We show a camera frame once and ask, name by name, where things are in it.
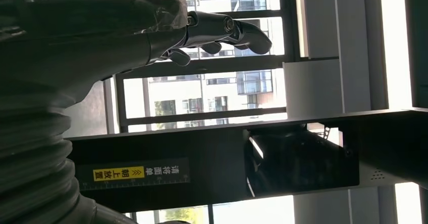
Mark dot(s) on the pale building outside window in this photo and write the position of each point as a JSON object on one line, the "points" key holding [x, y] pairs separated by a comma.
{"points": [[174, 92]]}

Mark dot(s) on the black window frame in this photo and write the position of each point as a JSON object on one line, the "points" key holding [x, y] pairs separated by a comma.
{"points": [[200, 67]]}

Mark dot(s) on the black inbound scanner machine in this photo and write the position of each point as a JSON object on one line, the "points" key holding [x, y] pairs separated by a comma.
{"points": [[217, 149]]}

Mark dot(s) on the yellow black scanner label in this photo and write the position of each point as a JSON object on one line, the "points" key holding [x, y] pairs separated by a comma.
{"points": [[117, 174]]}

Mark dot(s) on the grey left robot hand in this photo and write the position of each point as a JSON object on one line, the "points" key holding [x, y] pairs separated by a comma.
{"points": [[83, 32]]}

